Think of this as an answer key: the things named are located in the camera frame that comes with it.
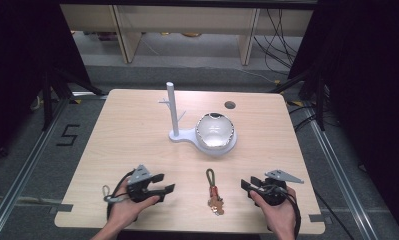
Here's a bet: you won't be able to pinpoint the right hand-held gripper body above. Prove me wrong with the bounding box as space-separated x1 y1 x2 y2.
255 169 305 206

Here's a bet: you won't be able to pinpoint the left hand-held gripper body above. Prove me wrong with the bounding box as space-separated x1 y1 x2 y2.
126 164 155 203

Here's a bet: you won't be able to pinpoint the keys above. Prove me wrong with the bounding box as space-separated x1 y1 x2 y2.
205 168 226 217

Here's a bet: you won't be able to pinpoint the white key hanger stand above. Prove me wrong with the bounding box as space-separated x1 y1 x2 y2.
158 81 238 158

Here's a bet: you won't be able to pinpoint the person's right hand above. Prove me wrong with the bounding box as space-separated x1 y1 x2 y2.
249 186 298 234

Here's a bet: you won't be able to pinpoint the person's left hand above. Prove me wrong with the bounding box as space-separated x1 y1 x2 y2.
107 194 162 232

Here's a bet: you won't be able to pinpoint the grey tape strip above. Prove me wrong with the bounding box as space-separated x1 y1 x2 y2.
48 203 74 215
308 213 334 224

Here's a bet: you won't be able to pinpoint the shiny silver bowl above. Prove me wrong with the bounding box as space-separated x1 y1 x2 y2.
195 112 236 150

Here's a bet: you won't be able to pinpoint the black metal stand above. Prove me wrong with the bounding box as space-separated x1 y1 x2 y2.
41 66 105 132
269 68 327 132

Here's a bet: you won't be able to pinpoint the black curtain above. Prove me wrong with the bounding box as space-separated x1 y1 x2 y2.
287 0 399 240
0 0 94 167

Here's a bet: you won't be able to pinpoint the beige wooden cabinet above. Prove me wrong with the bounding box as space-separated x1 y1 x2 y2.
59 3 315 67

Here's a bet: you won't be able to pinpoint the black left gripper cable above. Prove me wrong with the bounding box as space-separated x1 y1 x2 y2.
106 169 137 222

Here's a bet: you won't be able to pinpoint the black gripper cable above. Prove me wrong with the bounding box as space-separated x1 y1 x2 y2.
257 183 302 240
106 169 137 222

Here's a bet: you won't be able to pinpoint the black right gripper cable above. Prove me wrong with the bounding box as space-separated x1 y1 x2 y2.
257 183 302 240

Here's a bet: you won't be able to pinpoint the grey wrist strap loop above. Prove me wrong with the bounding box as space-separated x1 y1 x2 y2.
101 184 130 204

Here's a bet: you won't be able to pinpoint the black floor cable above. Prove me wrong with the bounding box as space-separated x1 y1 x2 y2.
314 188 356 240

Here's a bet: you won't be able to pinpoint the aluminium floor rail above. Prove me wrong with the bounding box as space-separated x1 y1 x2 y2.
302 103 380 240
0 98 70 240

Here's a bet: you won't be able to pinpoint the black cables bundle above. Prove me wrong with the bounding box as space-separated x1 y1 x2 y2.
252 8 305 76

